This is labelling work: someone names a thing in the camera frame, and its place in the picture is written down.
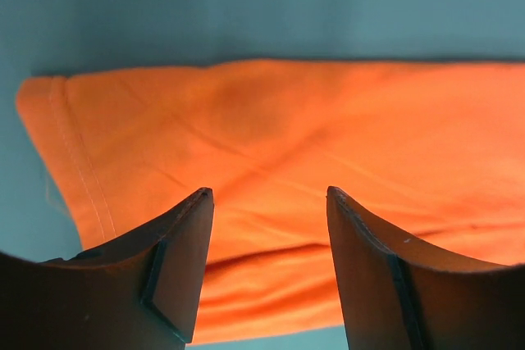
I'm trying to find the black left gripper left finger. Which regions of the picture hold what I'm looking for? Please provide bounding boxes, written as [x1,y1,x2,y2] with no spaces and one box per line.
[1,188,214,349]

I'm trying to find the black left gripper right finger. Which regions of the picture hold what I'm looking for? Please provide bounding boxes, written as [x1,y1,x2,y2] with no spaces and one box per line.
[326,187,524,349]

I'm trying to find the orange t-shirt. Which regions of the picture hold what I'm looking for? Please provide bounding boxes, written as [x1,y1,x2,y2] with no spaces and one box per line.
[16,60,524,345]

